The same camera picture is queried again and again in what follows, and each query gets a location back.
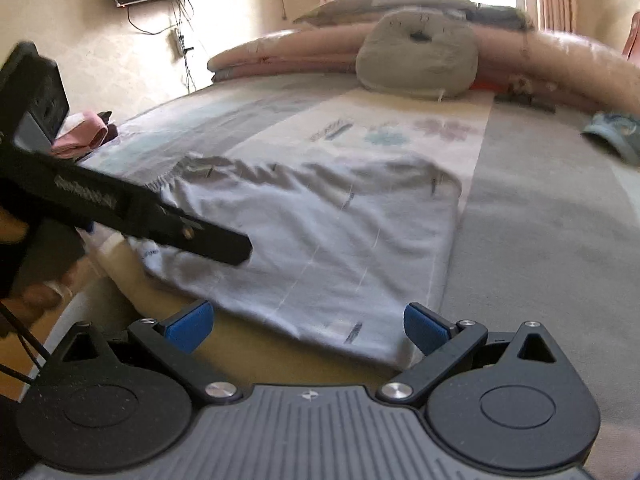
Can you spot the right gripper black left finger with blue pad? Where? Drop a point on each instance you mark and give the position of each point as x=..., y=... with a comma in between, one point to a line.
x=148, y=363

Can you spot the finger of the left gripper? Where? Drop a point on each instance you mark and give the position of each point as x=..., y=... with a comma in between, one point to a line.
x=170, y=226

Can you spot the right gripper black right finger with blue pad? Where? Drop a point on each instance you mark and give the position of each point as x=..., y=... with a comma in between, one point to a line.
x=451, y=371

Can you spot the light grey printed pants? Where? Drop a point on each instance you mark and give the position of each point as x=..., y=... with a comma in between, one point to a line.
x=339, y=248

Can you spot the person's left hand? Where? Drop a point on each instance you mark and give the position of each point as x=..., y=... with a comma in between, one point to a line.
x=42, y=267

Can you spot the pink folded cloth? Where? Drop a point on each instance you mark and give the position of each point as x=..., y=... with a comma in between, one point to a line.
x=82, y=133

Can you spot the white power strip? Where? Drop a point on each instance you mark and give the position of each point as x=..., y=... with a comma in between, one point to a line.
x=182, y=43

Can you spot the black clip with brown toy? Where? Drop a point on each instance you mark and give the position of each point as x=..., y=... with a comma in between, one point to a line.
x=520, y=91

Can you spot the blue baseball cap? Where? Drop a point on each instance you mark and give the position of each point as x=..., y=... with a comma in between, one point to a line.
x=619, y=131

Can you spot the grey cat face cushion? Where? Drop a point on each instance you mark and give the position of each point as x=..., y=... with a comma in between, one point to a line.
x=419, y=54

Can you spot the grey patterned pillow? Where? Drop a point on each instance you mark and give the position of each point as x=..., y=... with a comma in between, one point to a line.
x=342, y=12

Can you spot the pink folded quilt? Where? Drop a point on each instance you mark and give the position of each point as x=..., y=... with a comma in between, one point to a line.
x=562, y=67

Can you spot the wooden headboard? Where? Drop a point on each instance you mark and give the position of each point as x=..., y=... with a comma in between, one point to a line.
x=631, y=48

